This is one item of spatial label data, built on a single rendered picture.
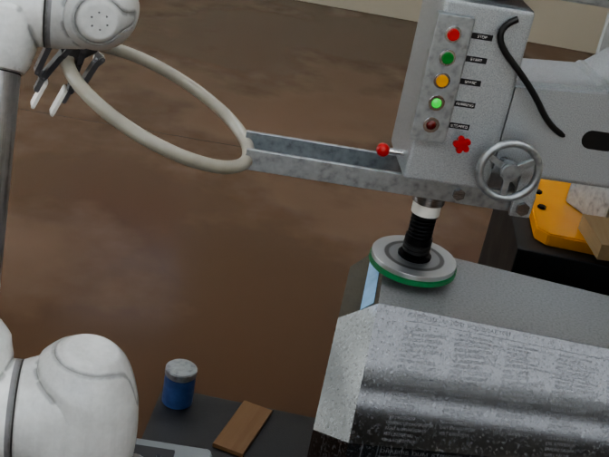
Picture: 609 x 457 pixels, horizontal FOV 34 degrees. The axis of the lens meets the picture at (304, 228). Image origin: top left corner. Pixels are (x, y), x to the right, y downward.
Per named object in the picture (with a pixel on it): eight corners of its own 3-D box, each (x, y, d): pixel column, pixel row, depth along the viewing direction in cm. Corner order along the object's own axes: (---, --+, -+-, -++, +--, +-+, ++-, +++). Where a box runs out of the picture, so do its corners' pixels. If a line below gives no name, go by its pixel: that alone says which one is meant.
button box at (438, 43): (442, 139, 224) (473, 14, 211) (444, 143, 221) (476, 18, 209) (407, 134, 223) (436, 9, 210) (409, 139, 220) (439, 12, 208)
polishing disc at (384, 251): (472, 268, 250) (473, 264, 250) (420, 290, 235) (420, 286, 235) (407, 232, 262) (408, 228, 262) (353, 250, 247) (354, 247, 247)
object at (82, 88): (249, 122, 256) (256, 112, 255) (251, 206, 212) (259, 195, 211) (75, 24, 242) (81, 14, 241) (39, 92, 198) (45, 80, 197)
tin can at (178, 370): (191, 412, 317) (196, 378, 311) (159, 408, 316) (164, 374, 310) (193, 393, 326) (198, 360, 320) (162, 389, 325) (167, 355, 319)
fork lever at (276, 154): (514, 187, 252) (519, 169, 250) (534, 221, 235) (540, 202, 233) (243, 142, 242) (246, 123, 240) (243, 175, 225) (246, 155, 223)
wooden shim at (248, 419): (243, 403, 325) (244, 399, 325) (272, 413, 323) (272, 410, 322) (212, 446, 304) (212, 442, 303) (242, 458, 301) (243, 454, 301)
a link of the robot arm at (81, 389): (130, 500, 154) (144, 383, 144) (8, 493, 150) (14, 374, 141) (135, 432, 168) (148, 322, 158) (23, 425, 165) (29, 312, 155)
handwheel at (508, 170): (522, 189, 234) (540, 130, 227) (534, 208, 225) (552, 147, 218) (460, 180, 232) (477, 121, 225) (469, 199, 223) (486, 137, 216)
